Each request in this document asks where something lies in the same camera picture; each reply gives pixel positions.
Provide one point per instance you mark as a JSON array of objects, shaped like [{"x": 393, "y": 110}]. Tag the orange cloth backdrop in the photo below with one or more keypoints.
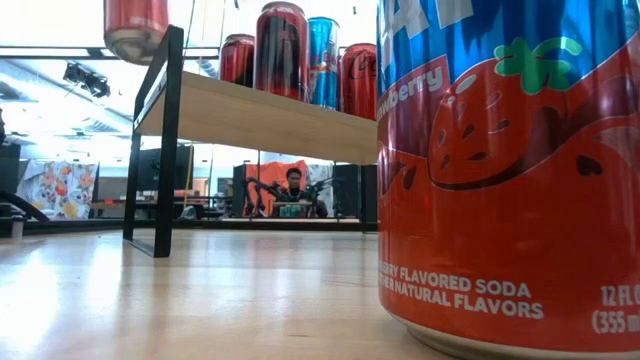
[{"x": 275, "y": 172}]

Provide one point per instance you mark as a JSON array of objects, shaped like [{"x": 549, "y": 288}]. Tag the short Red Bull can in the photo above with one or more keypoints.
[{"x": 325, "y": 65}]

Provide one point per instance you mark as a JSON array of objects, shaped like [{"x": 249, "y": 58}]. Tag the black panel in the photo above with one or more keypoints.
[{"x": 355, "y": 192}]

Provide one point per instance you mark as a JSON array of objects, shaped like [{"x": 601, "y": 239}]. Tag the red Coke Zero can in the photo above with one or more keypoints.
[{"x": 360, "y": 82}]

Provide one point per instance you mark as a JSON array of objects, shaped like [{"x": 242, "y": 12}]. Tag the red Coca-Cola can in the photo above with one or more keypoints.
[
  {"x": 237, "y": 62},
  {"x": 281, "y": 55}
]

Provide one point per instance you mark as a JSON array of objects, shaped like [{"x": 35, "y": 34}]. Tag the black overhead fixture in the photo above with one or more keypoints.
[{"x": 87, "y": 80}]

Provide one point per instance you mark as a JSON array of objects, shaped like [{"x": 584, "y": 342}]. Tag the person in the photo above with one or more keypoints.
[{"x": 295, "y": 192}]

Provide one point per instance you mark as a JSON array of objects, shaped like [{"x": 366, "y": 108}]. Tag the wooden shelf black legs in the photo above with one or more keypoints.
[{"x": 250, "y": 115}]

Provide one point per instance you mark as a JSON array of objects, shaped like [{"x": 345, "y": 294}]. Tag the Fanta strawberry soda can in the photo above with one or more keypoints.
[
  {"x": 135, "y": 30},
  {"x": 500, "y": 225}
]

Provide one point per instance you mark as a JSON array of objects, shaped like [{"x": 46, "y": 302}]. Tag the floral cloth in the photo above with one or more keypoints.
[{"x": 60, "y": 187}]

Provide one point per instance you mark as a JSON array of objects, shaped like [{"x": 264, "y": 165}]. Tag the black monitor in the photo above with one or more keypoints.
[{"x": 147, "y": 170}]

